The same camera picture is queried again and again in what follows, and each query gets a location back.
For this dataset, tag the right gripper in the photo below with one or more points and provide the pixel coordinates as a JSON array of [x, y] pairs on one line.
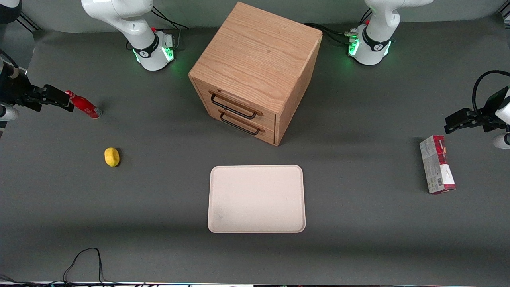
[[16, 90]]

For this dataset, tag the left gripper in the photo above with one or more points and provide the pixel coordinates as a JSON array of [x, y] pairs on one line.
[[491, 107]]

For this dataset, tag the red coke bottle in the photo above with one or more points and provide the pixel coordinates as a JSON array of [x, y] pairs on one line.
[[85, 105]]

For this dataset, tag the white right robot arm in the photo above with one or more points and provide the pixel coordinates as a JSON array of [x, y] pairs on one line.
[[135, 28]]

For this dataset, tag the beige plastic tray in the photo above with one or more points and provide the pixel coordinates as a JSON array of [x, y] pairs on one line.
[[257, 198]]

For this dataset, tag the grey red carton box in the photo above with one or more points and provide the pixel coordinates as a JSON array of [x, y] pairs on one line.
[[436, 165]]

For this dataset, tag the yellow lemon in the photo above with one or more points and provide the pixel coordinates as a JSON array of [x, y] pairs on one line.
[[112, 157]]

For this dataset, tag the wooden drawer cabinet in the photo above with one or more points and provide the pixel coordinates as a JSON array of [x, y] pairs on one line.
[[259, 59]]

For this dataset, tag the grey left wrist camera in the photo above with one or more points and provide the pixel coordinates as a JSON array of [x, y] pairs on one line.
[[502, 141]]

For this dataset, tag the aluminium frame rail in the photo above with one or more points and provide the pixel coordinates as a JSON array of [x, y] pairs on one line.
[[28, 22], [505, 14]]

